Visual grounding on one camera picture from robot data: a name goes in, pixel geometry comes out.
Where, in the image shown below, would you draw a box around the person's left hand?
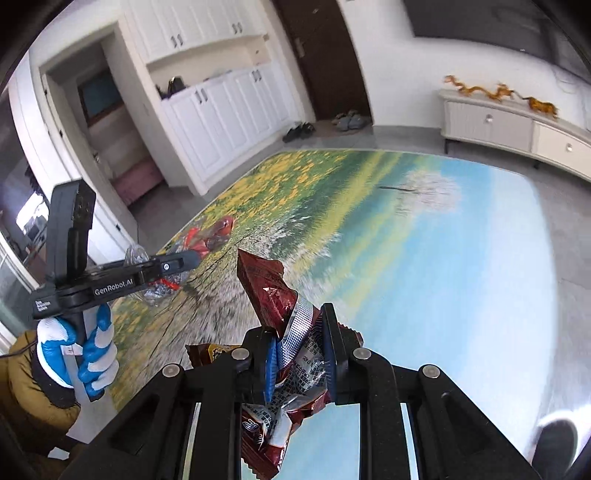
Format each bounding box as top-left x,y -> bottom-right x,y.
36,305 -> 119,401

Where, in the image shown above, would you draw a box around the brown snack wrapper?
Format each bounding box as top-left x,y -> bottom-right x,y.
185,344 -> 243,369

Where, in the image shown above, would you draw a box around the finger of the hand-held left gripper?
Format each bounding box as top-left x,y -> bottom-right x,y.
137,249 -> 202,291

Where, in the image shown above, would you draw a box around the black bag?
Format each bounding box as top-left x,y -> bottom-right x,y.
157,76 -> 185,100

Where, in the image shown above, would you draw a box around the dark red snack wrapper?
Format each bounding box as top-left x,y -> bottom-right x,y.
235,248 -> 364,478

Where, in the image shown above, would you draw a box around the black wall television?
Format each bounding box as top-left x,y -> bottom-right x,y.
404,0 -> 591,84

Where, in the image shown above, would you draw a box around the red plastic wrapper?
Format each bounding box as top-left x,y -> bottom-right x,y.
173,216 -> 234,259

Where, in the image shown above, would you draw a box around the white wall cabinet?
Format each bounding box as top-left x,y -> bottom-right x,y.
117,0 -> 303,195

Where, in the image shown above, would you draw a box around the dark brown door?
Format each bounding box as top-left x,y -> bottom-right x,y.
274,0 -> 372,125

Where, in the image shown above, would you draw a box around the black shoes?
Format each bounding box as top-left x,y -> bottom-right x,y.
283,122 -> 315,143

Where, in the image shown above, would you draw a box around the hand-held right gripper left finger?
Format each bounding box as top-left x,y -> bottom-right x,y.
60,325 -> 282,480

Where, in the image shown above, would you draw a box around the grey slippers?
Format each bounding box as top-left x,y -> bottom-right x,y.
331,110 -> 371,131

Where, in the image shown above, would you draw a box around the white television cabinet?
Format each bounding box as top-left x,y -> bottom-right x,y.
438,88 -> 591,183

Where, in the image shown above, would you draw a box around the red clear wrapper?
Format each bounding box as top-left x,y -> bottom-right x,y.
126,244 -> 185,308

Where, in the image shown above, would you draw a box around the pink bench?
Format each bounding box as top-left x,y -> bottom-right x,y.
113,159 -> 163,204

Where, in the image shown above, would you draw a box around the orange tiger ornament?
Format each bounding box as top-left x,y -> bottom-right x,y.
522,96 -> 560,120

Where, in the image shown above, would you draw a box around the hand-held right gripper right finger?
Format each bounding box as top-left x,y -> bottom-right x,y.
320,303 -> 541,480

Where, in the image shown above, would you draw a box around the white cables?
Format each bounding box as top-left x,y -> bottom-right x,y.
551,65 -> 583,88

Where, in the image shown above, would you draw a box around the landscape print table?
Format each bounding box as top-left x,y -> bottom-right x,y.
108,148 -> 559,480

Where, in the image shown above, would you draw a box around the person's left forearm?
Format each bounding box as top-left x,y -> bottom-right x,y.
0,330 -> 83,462

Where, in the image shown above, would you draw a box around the white rimmed trash bin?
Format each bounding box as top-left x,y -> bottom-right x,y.
533,413 -> 580,469

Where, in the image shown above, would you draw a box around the orange dragon ornament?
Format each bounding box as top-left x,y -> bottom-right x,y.
443,75 -> 515,101

